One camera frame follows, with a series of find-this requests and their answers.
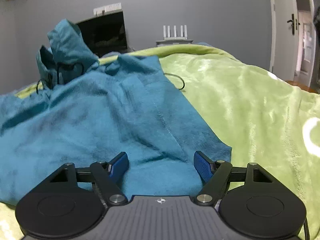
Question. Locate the teal large garment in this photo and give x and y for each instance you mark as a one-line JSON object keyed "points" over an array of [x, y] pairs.
{"points": [[90, 112]]}

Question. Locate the black television screen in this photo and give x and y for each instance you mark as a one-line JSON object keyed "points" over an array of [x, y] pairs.
{"points": [[105, 34]]}

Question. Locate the white wifi router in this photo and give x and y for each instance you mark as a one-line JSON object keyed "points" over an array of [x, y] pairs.
{"points": [[173, 36]]}

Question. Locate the black door handle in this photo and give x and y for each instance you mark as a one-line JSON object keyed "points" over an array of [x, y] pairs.
{"points": [[294, 24]]}

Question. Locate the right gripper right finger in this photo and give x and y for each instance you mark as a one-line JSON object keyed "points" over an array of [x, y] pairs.
{"points": [[249, 199]]}

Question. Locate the green fleece blanket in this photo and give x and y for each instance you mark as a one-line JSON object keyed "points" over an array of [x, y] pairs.
{"points": [[262, 118]]}

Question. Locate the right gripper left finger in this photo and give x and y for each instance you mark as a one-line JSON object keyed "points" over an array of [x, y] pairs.
{"points": [[72, 200]]}

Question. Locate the white door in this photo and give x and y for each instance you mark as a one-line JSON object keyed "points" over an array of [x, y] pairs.
{"points": [[284, 46]]}

